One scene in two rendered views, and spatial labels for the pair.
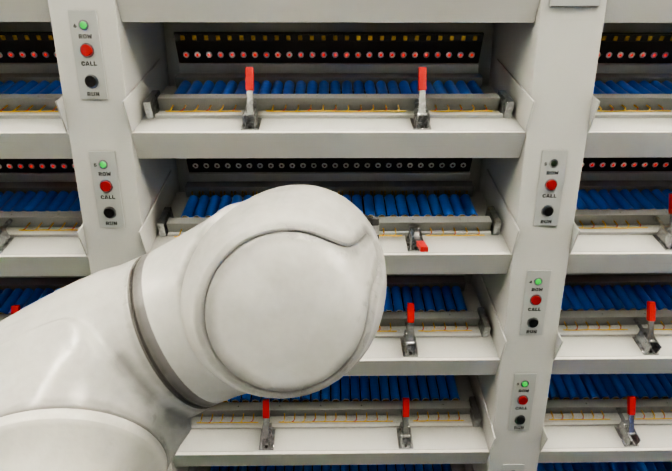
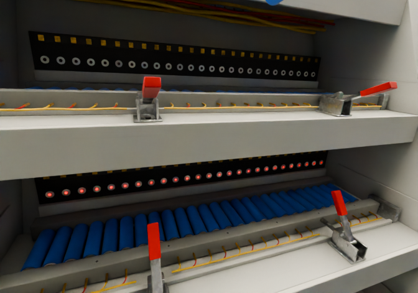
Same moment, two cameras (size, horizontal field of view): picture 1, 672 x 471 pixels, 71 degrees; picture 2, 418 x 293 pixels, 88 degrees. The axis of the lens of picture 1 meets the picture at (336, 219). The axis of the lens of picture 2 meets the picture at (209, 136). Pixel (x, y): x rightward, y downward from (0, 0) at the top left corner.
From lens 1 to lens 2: 0.61 m
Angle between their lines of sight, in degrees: 26
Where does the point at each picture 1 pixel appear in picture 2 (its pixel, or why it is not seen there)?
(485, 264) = (400, 130)
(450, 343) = (376, 236)
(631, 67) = not seen: hidden behind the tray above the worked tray
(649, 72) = not seen: hidden behind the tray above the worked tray
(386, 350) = (326, 261)
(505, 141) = (393, 4)
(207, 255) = not seen: outside the picture
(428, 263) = (357, 130)
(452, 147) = (356, 3)
